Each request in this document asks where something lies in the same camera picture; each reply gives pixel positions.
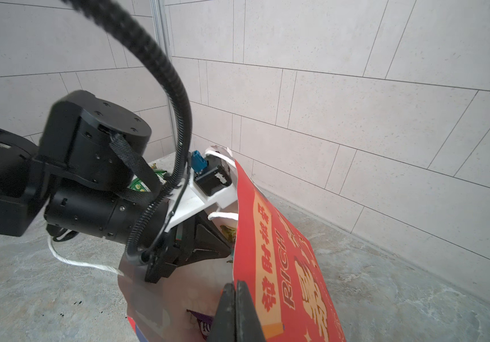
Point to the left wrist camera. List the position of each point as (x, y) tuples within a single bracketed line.
[(210, 190)]

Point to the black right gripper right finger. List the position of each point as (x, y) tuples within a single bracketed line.
[(248, 327)]

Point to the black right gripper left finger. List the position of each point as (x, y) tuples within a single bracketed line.
[(223, 328)]

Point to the red paper gift bag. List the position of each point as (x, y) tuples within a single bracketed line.
[(268, 253)]

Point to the purple snack packet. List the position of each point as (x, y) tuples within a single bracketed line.
[(204, 322)]

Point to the green snack packet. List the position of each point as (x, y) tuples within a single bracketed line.
[(139, 186)]

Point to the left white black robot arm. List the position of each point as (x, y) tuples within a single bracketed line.
[(88, 176)]

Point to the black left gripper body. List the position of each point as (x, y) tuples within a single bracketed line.
[(193, 240)]

